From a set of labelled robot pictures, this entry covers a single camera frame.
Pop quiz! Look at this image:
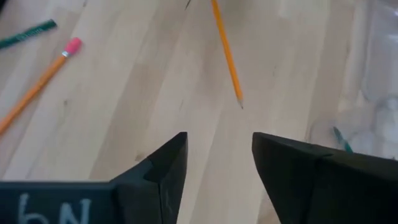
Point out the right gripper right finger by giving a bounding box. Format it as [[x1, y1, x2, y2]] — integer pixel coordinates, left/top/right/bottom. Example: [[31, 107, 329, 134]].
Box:
[[252, 132, 398, 224]]

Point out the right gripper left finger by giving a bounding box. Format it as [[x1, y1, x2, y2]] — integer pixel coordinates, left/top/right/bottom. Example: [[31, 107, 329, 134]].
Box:
[[0, 131, 188, 224]]

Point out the orange pencil pink eraser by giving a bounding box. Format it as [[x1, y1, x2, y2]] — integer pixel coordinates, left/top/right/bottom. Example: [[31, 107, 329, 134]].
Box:
[[0, 37, 83, 135], [210, 0, 244, 110]]

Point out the clear plastic bin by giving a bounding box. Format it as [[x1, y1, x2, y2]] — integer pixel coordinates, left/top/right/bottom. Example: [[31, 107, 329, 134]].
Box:
[[306, 0, 398, 161]]

